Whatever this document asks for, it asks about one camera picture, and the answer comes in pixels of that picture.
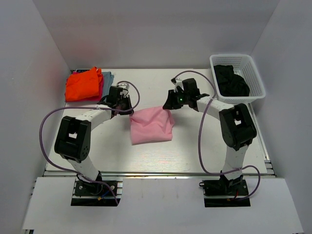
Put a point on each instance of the orange folded t-shirt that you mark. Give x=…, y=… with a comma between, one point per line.
x=83, y=85

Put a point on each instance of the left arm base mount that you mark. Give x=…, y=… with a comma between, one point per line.
x=87, y=194

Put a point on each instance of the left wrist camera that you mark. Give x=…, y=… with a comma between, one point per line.
x=125, y=88

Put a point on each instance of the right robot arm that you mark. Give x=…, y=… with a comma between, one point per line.
x=237, y=127

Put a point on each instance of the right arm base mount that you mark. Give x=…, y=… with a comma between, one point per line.
x=224, y=193

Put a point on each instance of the grey-blue folded t-shirt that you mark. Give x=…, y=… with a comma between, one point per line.
x=108, y=79

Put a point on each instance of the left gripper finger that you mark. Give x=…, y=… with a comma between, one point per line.
x=126, y=104
x=122, y=112

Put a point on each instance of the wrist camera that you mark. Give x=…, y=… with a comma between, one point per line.
x=178, y=84
x=125, y=88

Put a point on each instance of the pink t-shirt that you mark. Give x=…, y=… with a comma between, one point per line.
x=153, y=124

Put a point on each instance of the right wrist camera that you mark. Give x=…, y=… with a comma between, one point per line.
x=178, y=84

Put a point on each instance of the black clothes in basket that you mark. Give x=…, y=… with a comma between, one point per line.
x=229, y=83

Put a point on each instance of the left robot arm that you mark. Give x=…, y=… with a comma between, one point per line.
x=73, y=142

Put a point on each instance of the white plastic basket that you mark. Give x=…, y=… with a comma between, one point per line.
x=245, y=67

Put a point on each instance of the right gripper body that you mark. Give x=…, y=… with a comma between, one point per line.
x=186, y=96

